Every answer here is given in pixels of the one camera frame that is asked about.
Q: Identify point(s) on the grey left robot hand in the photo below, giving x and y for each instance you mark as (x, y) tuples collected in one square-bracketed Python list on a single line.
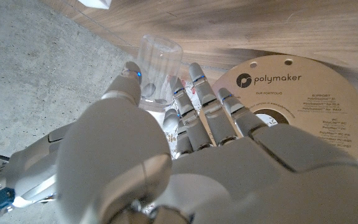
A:
[(228, 180)]

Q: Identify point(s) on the floral backdrop cloth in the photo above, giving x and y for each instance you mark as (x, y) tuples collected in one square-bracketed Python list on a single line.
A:
[(172, 133)]

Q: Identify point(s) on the cardboard filament reel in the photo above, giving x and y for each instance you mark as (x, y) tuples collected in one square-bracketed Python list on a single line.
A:
[(315, 102)]

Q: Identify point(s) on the white cube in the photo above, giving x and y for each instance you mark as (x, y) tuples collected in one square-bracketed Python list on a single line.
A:
[(95, 3)]

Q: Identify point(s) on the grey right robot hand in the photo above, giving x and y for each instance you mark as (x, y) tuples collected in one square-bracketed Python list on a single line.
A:
[(30, 174)]

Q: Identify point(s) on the clear medicine bottle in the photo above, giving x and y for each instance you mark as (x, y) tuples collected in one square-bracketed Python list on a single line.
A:
[(158, 68)]

